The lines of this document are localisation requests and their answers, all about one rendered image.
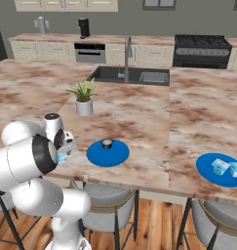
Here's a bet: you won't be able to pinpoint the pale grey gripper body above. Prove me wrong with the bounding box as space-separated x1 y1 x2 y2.
57 142 78 158

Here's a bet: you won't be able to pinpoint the dark topped yogurt container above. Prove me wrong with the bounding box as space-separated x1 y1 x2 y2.
100 139 115 150

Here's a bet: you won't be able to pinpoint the blue round plate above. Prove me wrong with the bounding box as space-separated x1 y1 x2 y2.
195 152 237 188
86 139 131 168

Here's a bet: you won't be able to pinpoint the green plant in white pot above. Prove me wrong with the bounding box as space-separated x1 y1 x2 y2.
64 77 99 117

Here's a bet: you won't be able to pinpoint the dark sink basin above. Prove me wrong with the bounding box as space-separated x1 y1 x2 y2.
87 65 171 87

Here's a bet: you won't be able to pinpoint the silver dishwasher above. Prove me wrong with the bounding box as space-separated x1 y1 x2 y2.
73 42 107 64

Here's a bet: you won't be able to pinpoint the cream base cupboards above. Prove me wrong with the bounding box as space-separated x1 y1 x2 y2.
9 40 76 63
105 43 175 68
227 47 237 71

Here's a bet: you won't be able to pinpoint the grey metal tap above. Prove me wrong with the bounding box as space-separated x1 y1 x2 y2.
117 34 134 84

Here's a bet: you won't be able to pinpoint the black coffee machine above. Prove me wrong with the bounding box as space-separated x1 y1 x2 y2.
77 18 92 40

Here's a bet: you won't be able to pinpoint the silver kettle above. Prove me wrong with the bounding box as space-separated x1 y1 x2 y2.
33 16 51 36

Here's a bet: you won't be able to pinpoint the black stove with oven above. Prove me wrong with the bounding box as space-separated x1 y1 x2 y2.
172 34 233 70

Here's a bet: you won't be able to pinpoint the cream wall cupboards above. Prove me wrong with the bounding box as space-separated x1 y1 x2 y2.
14 0 119 13

